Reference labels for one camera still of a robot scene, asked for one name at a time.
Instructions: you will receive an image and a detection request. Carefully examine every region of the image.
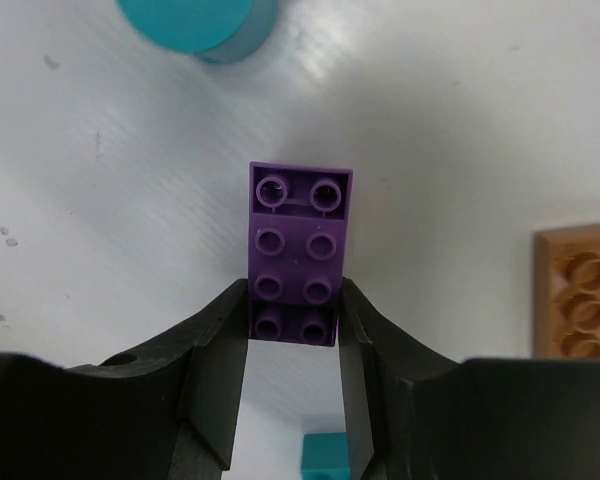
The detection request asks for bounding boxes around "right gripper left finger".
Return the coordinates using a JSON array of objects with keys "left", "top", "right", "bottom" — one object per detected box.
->
[{"left": 0, "top": 279, "right": 248, "bottom": 479}]

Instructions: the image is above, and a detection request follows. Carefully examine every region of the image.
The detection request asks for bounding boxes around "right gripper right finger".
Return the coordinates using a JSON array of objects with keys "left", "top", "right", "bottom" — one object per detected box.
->
[{"left": 338, "top": 280, "right": 600, "bottom": 479}]

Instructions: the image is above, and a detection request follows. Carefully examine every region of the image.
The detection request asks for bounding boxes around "purple lego brick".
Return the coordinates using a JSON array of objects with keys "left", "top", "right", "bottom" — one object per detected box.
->
[{"left": 248, "top": 162, "right": 353, "bottom": 347}]

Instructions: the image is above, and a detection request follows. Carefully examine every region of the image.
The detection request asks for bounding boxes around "small teal lego brick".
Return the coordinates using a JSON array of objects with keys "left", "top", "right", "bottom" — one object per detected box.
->
[{"left": 301, "top": 432, "right": 351, "bottom": 480}]

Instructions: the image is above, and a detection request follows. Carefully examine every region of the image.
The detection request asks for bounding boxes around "orange flat lego plate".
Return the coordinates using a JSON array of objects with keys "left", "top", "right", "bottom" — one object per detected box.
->
[{"left": 532, "top": 224, "right": 600, "bottom": 360}]

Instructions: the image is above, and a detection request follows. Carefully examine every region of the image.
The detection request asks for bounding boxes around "teal oval lego piece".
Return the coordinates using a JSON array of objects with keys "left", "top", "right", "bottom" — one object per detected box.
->
[{"left": 117, "top": 0, "right": 279, "bottom": 64}]

